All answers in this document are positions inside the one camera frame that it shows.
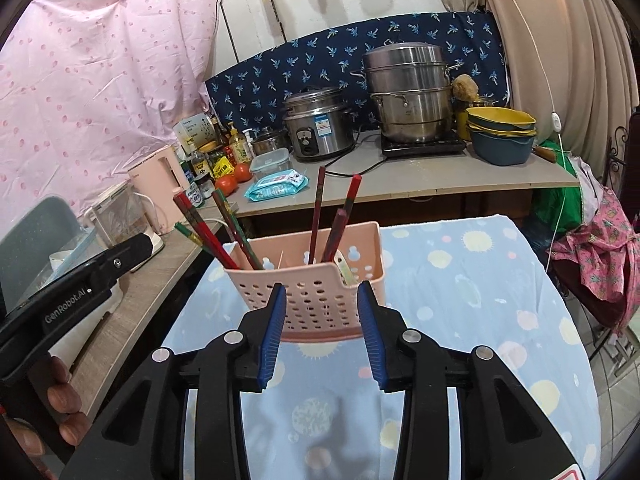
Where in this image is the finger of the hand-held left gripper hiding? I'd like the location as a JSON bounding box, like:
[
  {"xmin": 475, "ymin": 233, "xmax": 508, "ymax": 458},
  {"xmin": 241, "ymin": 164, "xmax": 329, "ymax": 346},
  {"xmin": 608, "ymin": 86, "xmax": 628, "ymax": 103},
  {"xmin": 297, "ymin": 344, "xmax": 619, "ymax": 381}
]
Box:
[{"xmin": 90, "ymin": 233, "xmax": 154, "ymax": 289}]

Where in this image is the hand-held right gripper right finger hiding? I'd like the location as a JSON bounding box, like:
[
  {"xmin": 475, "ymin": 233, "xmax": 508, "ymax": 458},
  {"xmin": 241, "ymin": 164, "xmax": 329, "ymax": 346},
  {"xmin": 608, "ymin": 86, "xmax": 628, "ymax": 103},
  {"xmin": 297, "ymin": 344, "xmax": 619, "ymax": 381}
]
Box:
[{"xmin": 357, "ymin": 281, "xmax": 581, "ymax": 480}]

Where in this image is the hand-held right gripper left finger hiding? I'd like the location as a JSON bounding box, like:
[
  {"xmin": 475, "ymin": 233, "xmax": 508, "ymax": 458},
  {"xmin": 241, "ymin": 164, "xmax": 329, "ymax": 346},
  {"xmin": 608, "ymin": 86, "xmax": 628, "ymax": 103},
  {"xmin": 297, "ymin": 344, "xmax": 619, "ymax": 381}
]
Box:
[{"xmin": 62, "ymin": 284, "xmax": 287, "ymax": 480}]

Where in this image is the pink perforated plastic basket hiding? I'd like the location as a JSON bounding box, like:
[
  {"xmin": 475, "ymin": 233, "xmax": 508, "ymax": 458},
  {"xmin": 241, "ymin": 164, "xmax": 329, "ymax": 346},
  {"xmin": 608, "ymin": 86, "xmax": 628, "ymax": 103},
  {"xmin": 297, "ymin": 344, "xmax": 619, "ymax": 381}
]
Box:
[{"xmin": 222, "ymin": 221, "xmax": 386, "ymax": 343}]

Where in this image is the green chopstick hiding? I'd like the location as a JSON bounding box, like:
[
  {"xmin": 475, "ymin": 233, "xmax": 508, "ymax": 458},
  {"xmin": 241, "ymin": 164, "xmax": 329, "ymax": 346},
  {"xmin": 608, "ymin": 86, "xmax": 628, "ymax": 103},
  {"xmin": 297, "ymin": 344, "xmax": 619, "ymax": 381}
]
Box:
[{"xmin": 174, "ymin": 222, "xmax": 206, "ymax": 248}]

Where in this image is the bright red patterned chopstick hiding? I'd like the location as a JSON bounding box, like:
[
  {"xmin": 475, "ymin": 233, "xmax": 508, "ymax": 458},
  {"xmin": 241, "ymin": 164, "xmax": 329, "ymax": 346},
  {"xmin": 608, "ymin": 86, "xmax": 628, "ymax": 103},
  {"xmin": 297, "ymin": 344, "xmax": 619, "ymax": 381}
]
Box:
[{"xmin": 327, "ymin": 175, "xmax": 362, "ymax": 263}]

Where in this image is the person's left hand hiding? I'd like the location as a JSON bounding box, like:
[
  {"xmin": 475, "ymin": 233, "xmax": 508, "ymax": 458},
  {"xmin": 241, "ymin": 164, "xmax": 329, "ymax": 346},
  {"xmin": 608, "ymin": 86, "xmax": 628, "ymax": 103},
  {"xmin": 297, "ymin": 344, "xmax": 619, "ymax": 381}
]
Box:
[{"xmin": 0, "ymin": 355, "xmax": 92, "ymax": 457}]

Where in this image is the wooden side table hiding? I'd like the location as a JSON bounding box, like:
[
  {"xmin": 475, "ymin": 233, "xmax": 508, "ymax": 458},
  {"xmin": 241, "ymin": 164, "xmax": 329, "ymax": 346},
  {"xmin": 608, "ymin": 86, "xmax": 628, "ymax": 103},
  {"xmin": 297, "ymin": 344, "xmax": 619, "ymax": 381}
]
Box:
[{"xmin": 65, "ymin": 210, "xmax": 236, "ymax": 421}]

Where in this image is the clear blender jug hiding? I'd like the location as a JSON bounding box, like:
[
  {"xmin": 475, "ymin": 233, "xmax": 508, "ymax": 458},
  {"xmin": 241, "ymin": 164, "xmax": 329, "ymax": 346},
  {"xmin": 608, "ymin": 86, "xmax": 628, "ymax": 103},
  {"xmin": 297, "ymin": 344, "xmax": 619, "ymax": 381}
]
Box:
[{"xmin": 82, "ymin": 182, "xmax": 166, "ymax": 261}]

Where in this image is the white storage box grey lid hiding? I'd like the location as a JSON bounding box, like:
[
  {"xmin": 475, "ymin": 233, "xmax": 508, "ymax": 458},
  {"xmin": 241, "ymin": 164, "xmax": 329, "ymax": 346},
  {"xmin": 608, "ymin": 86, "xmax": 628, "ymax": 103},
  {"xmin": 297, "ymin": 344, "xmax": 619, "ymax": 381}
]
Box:
[{"xmin": 0, "ymin": 195, "xmax": 126, "ymax": 361}]

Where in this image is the pink electric kettle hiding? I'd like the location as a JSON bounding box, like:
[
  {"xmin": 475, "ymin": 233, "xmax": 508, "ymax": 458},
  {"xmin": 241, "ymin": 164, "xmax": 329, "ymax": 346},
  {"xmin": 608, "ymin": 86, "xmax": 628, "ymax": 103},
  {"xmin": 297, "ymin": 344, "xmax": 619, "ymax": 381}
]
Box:
[{"xmin": 127, "ymin": 144, "xmax": 188, "ymax": 233}]

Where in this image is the light blue printed tablecloth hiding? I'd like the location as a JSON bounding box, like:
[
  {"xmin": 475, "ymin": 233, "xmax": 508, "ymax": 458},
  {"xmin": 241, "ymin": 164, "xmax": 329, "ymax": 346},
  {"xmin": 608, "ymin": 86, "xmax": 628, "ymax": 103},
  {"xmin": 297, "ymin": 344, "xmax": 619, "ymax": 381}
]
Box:
[{"xmin": 160, "ymin": 214, "xmax": 601, "ymax": 480}]

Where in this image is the printed carton box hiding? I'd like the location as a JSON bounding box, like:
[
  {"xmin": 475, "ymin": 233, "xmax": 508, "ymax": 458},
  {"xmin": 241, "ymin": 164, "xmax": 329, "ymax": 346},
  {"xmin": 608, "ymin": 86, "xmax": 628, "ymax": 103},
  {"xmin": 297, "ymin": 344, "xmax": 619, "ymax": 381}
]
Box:
[{"xmin": 175, "ymin": 115, "xmax": 213, "ymax": 153}]

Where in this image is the blue wet wipes pack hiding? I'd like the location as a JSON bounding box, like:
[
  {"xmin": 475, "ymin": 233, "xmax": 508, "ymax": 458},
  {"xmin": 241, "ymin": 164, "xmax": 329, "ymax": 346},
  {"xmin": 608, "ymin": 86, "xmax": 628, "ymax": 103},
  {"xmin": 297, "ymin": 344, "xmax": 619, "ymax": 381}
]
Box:
[{"xmin": 243, "ymin": 170, "xmax": 308, "ymax": 203}]

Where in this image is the group of condiment bottles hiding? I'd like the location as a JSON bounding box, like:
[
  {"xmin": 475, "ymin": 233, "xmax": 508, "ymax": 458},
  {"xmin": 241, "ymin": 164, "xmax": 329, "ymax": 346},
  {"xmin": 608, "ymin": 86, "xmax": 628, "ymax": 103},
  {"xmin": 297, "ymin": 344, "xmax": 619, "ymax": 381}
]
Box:
[{"xmin": 182, "ymin": 117, "xmax": 256, "ymax": 208}]

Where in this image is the clear food container blue lid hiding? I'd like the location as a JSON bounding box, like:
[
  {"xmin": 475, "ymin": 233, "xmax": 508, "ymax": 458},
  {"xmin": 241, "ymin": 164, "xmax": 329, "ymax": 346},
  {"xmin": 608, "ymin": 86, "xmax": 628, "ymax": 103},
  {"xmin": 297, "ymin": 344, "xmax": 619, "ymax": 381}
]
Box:
[{"xmin": 249, "ymin": 149, "xmax": 292, "ymax": 177}]

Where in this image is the pink dotted curtain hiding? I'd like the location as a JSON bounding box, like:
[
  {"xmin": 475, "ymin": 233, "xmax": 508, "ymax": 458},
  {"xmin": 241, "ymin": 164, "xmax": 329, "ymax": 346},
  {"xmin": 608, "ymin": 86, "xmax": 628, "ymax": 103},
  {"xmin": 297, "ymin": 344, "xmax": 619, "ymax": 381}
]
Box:
[{"xmin": 0, "ymin": 0, "xmax": 221, "ymax": 226}]

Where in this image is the beige kitchen counter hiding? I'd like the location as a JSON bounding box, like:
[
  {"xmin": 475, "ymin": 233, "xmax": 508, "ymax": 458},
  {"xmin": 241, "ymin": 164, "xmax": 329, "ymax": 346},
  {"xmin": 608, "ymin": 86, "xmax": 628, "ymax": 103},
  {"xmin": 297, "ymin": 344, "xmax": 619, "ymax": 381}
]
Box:
[{"xmin": 235, "ymin": 130, "xmax": 581, "ymax": 218}]

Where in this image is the small steel pot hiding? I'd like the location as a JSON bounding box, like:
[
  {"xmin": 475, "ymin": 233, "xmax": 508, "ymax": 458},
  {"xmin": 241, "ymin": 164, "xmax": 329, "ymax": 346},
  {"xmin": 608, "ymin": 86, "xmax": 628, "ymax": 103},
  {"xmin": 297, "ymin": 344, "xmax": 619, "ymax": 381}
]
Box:
[{"xmin": 250, "ymin": 127, "xmax": 291, "ymax": 157}]

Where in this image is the black induction cooker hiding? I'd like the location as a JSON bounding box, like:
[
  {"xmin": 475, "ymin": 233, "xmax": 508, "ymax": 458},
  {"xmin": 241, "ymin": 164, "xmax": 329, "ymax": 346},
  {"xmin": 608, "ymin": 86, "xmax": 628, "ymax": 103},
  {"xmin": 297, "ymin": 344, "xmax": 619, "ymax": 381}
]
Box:
[{"xmin": 380, "ymin": 132, "xmax": 468, "ymax": 157}]

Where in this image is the steel rice cooker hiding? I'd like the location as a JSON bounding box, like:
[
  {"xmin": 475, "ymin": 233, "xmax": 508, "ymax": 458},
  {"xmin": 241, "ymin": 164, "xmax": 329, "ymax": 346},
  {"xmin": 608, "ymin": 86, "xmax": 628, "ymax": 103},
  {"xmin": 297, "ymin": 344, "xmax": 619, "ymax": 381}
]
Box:
[{"xmin": 282, "ymin": 86, "xmax": 357, "ymax": 162}]

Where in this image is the dark blue bowl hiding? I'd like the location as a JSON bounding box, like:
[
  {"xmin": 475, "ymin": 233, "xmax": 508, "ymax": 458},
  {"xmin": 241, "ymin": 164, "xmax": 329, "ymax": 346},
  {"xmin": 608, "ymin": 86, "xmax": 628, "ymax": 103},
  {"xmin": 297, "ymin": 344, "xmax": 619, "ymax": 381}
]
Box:
[{"xmin": 470, "ymin": 132, "xmax": 536, "ymax": 167}]

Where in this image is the green bag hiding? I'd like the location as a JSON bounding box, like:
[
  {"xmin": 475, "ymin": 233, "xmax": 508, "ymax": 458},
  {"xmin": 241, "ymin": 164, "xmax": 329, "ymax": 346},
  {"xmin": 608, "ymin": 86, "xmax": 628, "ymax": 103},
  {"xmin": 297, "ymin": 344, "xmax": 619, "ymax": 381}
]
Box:
[{"xmin": 530, "ymin": 140, "xmax": 586, "ymax": 241}]

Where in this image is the stacked steel steamer pot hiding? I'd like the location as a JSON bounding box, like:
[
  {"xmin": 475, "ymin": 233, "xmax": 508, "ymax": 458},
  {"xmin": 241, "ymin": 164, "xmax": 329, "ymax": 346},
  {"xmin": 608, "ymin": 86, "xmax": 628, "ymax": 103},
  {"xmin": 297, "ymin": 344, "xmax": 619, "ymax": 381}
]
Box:
[{"xmin": 350, "ymin": 42, "xmax": 463, "ymax": 145}]

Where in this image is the pink floral garment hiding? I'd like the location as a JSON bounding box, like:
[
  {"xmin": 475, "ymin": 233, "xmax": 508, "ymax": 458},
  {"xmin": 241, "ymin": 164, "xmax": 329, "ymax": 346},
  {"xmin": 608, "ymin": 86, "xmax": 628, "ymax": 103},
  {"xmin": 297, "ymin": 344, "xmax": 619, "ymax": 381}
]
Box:
[{"xmin": 547, "ymin": 190, "xmax": 640, "ymax": 336}]

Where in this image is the white stool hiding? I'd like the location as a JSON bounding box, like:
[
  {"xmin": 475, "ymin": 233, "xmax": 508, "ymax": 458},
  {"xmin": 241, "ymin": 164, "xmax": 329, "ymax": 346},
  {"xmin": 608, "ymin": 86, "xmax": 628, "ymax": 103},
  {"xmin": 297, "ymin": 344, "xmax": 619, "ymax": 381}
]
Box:
[{"xmin": 590, "ymin": 310, "xmax": 640, "ymax": 376}]

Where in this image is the brown loofah sponge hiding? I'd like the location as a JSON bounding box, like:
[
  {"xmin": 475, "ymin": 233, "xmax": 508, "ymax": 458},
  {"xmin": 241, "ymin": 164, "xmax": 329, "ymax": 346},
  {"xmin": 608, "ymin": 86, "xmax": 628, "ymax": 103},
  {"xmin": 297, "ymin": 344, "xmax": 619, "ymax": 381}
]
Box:
[{"xmin": 452, "ymin": 74, "xmax": 480, "ymax": 103}]

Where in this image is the navy floral cloth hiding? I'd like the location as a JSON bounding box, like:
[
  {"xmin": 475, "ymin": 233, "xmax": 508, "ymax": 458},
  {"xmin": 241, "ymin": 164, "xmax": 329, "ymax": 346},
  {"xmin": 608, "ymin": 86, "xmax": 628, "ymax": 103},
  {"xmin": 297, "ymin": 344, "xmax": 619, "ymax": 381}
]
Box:
[{"xmin": 205, "ymin": 10, "xmax": 511, "ymax": 133}]

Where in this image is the dark wooden chair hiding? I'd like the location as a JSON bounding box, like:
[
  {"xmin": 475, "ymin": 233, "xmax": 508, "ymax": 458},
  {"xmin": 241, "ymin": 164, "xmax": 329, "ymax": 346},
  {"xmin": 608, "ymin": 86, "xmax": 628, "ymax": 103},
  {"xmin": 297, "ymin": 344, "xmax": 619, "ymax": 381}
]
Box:
[{"xmin": 607, "ymin": 110, "xmax": 640, "ymax": 196}]

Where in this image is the beige curtain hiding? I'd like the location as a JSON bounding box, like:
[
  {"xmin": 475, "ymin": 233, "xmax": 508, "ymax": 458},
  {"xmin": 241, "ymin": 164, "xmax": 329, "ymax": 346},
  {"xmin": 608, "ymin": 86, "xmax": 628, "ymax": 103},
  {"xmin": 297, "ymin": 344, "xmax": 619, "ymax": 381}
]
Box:
[{"xmin": 432, "ymin": 0, "xmax": 640, "ymax": 126}]

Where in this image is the black power cable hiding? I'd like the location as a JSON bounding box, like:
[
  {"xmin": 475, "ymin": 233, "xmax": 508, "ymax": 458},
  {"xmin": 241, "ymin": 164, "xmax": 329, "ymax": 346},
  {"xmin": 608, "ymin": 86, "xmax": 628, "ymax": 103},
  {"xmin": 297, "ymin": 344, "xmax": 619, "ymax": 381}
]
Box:
[{"xmin": 320, "ymin": 130, "xmax": 386, "ymax": 179}]

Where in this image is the white cable with switch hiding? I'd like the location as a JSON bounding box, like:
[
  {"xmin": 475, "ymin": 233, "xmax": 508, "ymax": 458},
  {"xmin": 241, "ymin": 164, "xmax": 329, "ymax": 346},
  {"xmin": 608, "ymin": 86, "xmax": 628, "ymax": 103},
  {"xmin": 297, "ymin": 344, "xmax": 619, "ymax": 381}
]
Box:
[{"xmin": 487, "ymin": 0, "xmax": 568, "ymax": 271}]

